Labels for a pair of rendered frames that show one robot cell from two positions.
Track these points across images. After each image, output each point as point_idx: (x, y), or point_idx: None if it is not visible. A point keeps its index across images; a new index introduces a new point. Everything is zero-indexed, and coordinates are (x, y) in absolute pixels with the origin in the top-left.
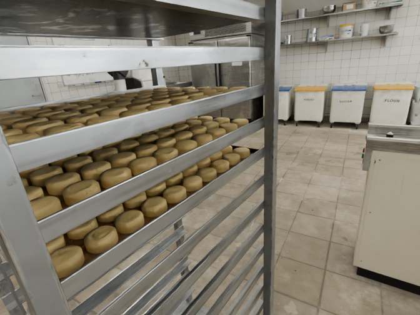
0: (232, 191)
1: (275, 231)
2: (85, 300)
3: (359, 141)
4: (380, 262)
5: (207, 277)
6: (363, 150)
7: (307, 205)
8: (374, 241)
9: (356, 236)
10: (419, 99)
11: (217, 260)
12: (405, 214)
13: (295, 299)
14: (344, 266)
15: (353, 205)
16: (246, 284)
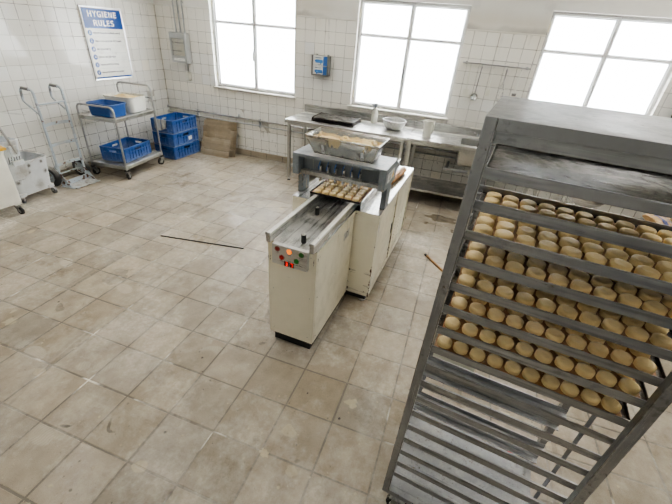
0: (91, 472)
1: (240, 404)
2: (524, 478)
3: (14, 255)
4: (320, 324)
5: (325, 491)
6: (283, 258)
7: (188, 360)
8: (318, 314)
9: (286, 327)
10: (8, 159)
11: (293, 481)
12: (326, 281)
13: (341, 398)
14: (300, 354)
15: (203, 319)
16: (446, 369)
